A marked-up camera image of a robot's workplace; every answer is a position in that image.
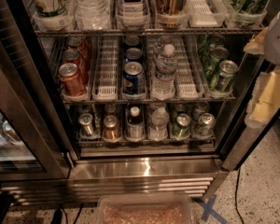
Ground front green soda can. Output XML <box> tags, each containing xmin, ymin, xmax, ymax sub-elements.
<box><xmin>209</xmin><ymin>60</ymin><xmax>238</xmax><ymax>92</ymax></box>

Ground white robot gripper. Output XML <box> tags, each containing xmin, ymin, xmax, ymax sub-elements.
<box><xmin>244</xmin><ymin>11</ymin><xmax>280</xmax><ymax>129</ymax></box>

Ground glass fridge door left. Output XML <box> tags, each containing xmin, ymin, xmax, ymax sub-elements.
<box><xmin>0</xmin><ymin>0</ymin><xmax>70</xmax><ymax>180</ymax></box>

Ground middle green soda can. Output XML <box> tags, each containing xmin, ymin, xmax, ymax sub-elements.
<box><xmin>203</xmin><ymin>47</ymin><xmax>229</xmax><ymax>80</ymax></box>

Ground white green tall can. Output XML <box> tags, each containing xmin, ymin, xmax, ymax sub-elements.
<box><xmin>27</xmin><ymin>0</ymin><xmax>73</xmax><ymax>18</ymax></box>

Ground brown striped tall can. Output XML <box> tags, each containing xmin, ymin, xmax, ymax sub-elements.
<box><xmin>156</xmin><ymin>0</ymin><xmax>188</xmax><ymax>29</ymax></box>

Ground stainless steel fridge cabinet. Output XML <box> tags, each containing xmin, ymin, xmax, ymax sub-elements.
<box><xmin>3</xmin><ymin>0</ymin><xmax>266</xmax><ymax>205</ymax></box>

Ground silver can bottom shelf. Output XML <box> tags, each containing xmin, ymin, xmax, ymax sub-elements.
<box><xmin>78</xmin><ymin>113</ymin><xmax>95</xmax><ymax>136</ymax></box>

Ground empty white tray middle left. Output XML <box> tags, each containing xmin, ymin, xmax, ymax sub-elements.
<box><xmin>92</xmin><ymin>36</ymin><xmax>119</xmax><ymax>102</ymax></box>

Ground blue pepsi can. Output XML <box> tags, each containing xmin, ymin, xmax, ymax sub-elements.
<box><xmin>124</xmin><ymin>48</ymin><xmax>143</xmax><ymax>63</ymax></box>
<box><xmin>124</xmin><ymin>35</ymin><xmax>142</xmax><ymax>49</ymax></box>
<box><xmin>123</xmin><ymin>62</ymin><xmax>145</xmax><ymax>95</ymax></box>

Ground black cables on floor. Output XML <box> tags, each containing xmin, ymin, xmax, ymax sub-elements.
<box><xmin>49</xmin><ymin>203</ymin><xmax>85</xmax><ymax>224</ymax></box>

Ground back blue pepsi can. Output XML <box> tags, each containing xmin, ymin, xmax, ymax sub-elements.
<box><xmin>124</xmin><ymin>35</ymin><xmax>142</xmax><ymax>49</ymax></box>

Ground back green soda can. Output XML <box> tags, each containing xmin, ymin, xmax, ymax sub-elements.
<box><xmin>198</xmin><ymin>35</ymin><xmax>225</xmax><ymax>60</ymax></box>

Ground front blue pepsi can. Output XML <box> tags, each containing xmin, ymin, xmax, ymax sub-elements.
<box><xmin>123</xmin><ymin>62</ymin><xmax>145</xmax><ymax>95</ymax></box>

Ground red soda can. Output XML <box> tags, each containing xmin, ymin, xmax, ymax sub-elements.
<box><xmin>66</xmin><ymin>36</ymin><xmax>91</xmax><ymax>59</ymax></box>
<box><xmin>59</xmin><ymin>63</ymin><xmax>87</xmax><ymax>96</ymax></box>
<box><xmin>63</xmin><ymin>49</ymin><xmax>89</xmax><ymax>83</ymax></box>

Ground front red soda can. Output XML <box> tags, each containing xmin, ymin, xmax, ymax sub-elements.
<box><xmin>59</xmin><ymin>63</ymin><xmax>87</xmax><ymax>96</ymax></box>

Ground tea bottle white label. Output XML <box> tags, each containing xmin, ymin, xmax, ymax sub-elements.
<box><xmin>118</xmin><ymin>0</ymin><xmax>147</xmax><ymax>17</ymax></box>

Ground green soda can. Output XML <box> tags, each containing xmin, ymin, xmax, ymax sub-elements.
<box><xmin>198</xmin><ymin>35</ymin><xmax>225</xmax><ymax>60</ymax></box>
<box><xmin>209</xmin><ymin>60</ymin><xmax>238</xmax><ymax>92</ymax></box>
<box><xmin>203</xmin><ymin>47</ymin><xmax>229</xmax><ymax>80</ymax></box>

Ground clear plastic bin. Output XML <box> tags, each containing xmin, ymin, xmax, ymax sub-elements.
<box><xmin>96</xmin><ymin>192</ymin><xmax>193</xmax><ymax>224</ymax></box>

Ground empty white tray top shelf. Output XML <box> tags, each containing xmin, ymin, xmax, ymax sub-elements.
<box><xmin>188</xmin><ymin>0</ymin><xmax>227</xmax><ymax>28</ymax></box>

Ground water bottle middle shelf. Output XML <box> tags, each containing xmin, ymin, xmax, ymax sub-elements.
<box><xmin>152</xmin><ymin>44</ymin><xmax>177</xmax><ymax>100</ymax></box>

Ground clear water bottle top shelf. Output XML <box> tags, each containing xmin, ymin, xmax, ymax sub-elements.
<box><xmin>75</xmin><ymin>0</ymin><xmax>110</xmax><ymax>31</ymax></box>

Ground water bottle bottom shelf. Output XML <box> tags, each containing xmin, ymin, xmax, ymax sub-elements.
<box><xmin>149</xmin><ymin>107</ymin><xmax>169</xmax><ymax>141</ymax></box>

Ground middle blue pepsi can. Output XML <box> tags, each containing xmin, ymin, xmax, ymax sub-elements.
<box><xmin>124</xmin><ymin>48</ymin><xmax>143</xmax><ymax>63</ymax></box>

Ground back red soda can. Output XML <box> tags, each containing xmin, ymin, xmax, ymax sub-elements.
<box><xmin>66</xmin><ymin>36</ymin><xmax>91</xmax><ymax>59</ymax></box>

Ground black cable right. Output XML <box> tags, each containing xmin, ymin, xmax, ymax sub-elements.
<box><xmin>233</xmin><ymin>167</ymin><xmax>246</xmax><ymax>224</ymax></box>

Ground pale green can bottom shelf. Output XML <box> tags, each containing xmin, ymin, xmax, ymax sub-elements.
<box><xmin>194</xmin><ymin>113</ymin><xmax>216</xmax><ymax>137</ymax></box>

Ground dark tea bottle bottom shelf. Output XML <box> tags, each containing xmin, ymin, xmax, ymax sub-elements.
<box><xmin>127</xmin><ymin>106</ymin><xmax>144</xmax><ymax>140</ymax></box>

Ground open fridge door right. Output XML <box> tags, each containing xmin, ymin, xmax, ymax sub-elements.
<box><xmin>222</xmin><ymin>64</ymin><xmax>280</xmax><ymax>171</ymax></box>

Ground blue tape cross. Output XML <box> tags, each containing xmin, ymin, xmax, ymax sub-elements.
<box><xmin>195</xmin><ymin>194</ymin><xmax>228</xmax><ymax>224</ymax></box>

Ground middle red soda can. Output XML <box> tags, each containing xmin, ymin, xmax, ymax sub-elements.
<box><xmin>63</xmin><ymin>49</ymin><xmax>89</xmax><ymax>83</ymax></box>

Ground bronze can bottom shelf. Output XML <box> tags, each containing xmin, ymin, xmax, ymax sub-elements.
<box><xmin>103</xmin><ymin>115</ymin><xmax>119</xmax><ymax>140</ymax></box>

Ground empty white tray middle right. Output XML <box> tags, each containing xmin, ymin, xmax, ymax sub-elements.
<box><xmin>174</xmin><ymin>36</ymin><xmax>204</xmax><ymax>100</ymax></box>

